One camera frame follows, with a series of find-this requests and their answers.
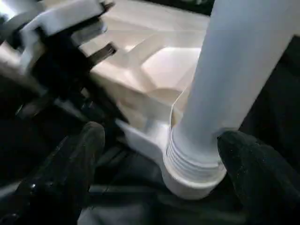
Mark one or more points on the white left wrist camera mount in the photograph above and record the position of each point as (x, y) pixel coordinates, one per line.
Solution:
(54, 21)

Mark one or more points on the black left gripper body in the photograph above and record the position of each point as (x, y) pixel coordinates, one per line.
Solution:
(65, 65)

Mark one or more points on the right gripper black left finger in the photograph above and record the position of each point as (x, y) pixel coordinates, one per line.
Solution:
(63, 178)

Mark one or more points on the black work mat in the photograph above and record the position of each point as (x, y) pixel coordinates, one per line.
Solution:
(140, 206)

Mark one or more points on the white plastic table leg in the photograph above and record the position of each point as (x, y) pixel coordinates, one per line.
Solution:
(234, 70)

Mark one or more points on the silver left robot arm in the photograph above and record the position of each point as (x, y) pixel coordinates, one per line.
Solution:
(9, 7)

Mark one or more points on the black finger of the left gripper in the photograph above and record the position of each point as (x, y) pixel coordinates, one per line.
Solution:
(105, 100)
(103, 54)

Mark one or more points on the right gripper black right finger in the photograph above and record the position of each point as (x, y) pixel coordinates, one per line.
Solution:
(262, 182)

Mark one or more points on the white plastic table top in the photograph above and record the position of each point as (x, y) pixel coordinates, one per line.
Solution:
(164, 58)

